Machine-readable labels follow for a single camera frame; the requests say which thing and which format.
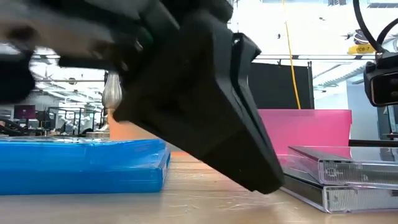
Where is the clear jewel case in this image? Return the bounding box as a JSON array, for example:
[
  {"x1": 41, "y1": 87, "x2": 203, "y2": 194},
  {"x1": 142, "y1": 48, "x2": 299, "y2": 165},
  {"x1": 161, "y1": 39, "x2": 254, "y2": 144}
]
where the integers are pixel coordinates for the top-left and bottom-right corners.
[
  {"x1": 278, "y1": 155, "x2": 398, "y2": 214},
  {"x1": 287, "y1": 145, "x2": 398, "y2": 187}
]

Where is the yellow hanging cable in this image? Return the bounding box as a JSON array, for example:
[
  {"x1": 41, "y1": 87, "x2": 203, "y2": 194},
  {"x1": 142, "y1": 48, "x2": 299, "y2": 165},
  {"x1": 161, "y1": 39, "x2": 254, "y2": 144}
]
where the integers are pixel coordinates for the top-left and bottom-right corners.
[{"x1": 281, "y1": 0, "x2": 302, "y2": 110}]

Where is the white shade table lamp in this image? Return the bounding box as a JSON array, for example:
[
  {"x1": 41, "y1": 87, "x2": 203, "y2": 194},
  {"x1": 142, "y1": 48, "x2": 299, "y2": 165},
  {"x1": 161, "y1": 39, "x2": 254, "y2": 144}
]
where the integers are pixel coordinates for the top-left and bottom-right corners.
[{"x1": 85, "y1": 71, "x2": 124, "y2": 139}]

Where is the orange translucent plastic bin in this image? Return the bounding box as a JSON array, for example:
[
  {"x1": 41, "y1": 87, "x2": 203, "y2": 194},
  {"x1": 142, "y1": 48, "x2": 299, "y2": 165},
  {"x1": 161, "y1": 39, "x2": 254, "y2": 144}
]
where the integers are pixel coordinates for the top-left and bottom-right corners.
[{"x1": 108, "y1": 119, "x2": 203, "y2": 158}]

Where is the black partition screen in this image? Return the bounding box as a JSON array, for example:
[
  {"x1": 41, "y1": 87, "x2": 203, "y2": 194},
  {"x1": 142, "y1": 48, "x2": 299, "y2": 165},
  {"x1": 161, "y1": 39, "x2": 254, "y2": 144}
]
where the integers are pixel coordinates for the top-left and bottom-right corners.
[{"x1": 248, "y1": 61, "x2": 315, "y2": 110}]

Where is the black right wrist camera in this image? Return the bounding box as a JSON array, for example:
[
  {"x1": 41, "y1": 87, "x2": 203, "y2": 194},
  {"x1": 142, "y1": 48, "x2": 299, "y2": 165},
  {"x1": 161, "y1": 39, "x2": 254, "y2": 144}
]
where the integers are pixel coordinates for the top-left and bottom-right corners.
[{"x1": 363, "y1": 51, "x2": 398, "y2": 108}]

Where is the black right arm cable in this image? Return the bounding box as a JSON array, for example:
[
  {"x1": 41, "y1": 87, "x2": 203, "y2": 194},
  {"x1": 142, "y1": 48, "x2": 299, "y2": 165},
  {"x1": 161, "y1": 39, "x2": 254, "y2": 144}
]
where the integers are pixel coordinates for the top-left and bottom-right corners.
[{"x1": 353, "y1": 0, "x2": 398, "y2": 54}]

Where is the red translucent plastic bin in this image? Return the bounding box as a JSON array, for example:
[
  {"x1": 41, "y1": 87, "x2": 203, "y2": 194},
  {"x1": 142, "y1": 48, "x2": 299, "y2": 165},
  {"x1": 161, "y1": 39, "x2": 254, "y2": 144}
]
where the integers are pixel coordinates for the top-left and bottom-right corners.
[{"x1": 257, "y1": 108, "x2": 353, "y2": 162}]

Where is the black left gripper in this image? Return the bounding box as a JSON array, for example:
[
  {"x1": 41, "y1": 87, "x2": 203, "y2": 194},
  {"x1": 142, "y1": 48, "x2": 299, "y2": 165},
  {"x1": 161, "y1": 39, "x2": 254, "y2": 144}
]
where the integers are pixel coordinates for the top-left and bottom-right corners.
[{"x1": 58, "y1": 0, "x2": 285, "y2": 188}]

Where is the black ceiling cable reel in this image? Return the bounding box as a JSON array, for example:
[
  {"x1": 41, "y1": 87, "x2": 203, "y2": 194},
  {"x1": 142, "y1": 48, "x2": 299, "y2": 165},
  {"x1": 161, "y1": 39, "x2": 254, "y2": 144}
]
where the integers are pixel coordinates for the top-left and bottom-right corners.
[{"x1": 353, "y1": 28, "x2": 371, "y2": 45}]

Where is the small yellow cable tag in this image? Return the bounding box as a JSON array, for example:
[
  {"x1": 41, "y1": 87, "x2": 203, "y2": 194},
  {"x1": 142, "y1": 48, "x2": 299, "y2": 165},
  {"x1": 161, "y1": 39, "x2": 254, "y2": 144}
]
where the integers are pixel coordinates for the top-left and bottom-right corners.
[{"x1": 347, "y1": 44, "x2": 376, "y2": 55}]

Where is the dark red monitor screen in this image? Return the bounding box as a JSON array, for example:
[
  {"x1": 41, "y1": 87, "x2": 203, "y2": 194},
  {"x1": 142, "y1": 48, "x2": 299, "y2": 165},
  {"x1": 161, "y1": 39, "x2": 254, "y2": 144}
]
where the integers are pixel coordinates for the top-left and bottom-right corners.
[{"x1": 13, "y1": 105, "x2": 37, "y2": 120}]

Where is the grey ceiling duct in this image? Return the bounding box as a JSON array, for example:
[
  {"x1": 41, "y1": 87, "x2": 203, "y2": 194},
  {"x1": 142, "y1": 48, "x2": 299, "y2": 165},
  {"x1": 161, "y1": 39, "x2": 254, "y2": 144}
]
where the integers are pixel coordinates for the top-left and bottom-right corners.
[{"x1": 313, "y1": 63, "x2": 366, "y2": 90}]

